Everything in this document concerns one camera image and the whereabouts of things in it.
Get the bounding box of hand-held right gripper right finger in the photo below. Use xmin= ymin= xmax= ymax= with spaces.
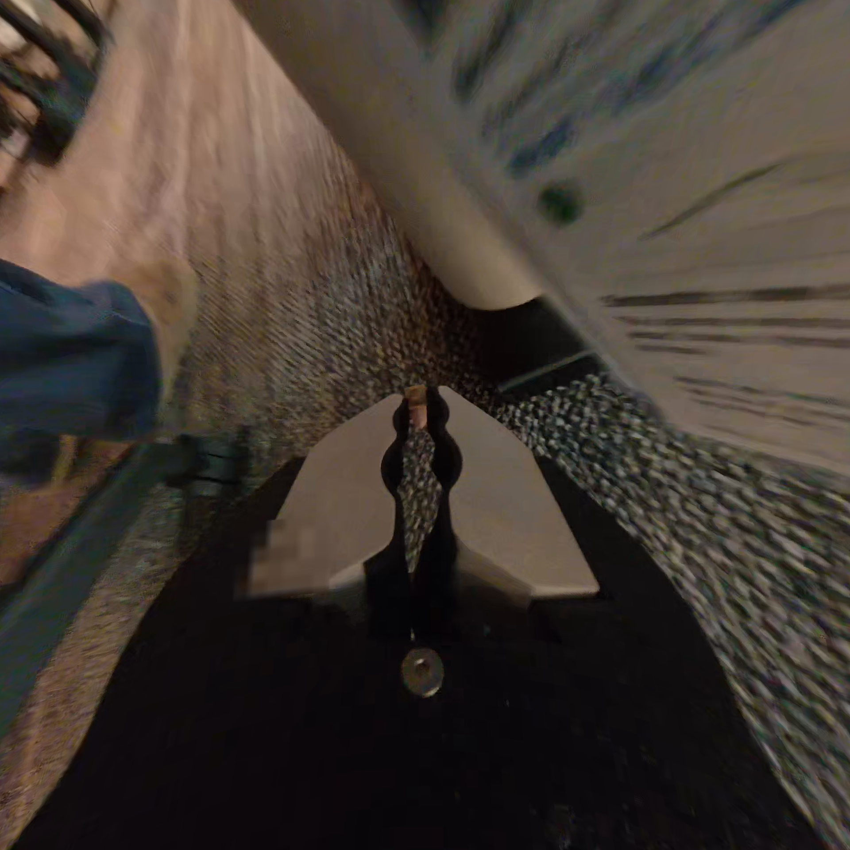
xmin=414 ymin=385 xmax=600 ymax=630

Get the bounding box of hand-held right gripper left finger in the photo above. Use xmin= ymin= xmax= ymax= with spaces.
xmin=274 ymin=392 xmax=413 ymax=630

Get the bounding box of dark metal bar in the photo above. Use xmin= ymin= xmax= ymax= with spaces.
xmin=0 ymin=425 xmax=255 ymax=734

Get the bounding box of person's blue jeans leg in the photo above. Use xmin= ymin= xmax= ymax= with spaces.
xmin=0 ymin=259 xmax=164 ymax=480

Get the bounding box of black chair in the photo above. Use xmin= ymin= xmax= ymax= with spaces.
xmin=0 ymin=0 xmax=115 ymax=168

